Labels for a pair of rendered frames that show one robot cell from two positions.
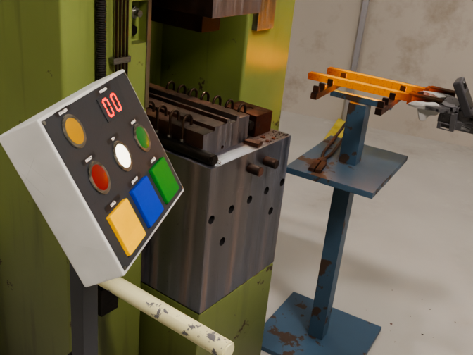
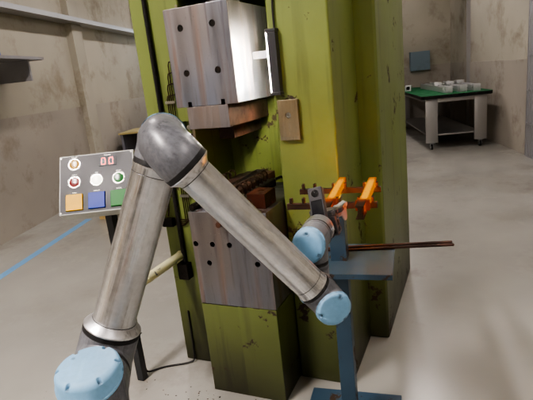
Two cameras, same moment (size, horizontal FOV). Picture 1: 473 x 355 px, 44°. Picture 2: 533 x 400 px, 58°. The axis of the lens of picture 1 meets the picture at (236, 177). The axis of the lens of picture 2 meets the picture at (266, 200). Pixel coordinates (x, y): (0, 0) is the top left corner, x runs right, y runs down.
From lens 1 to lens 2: 2.42 m
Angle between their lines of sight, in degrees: 75
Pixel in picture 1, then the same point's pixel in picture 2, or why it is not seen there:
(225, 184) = (202, 225)
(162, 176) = (116, 194)
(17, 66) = not seen: hidden behind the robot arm
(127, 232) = (70, 203)
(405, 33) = not seen: outside the picture
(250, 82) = (290, 177)
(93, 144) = (82, 171)
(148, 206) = (93, 201)
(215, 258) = (205, 271)
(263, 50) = (301, 155)
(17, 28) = not seen: hidden behind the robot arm
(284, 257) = (458, 380)
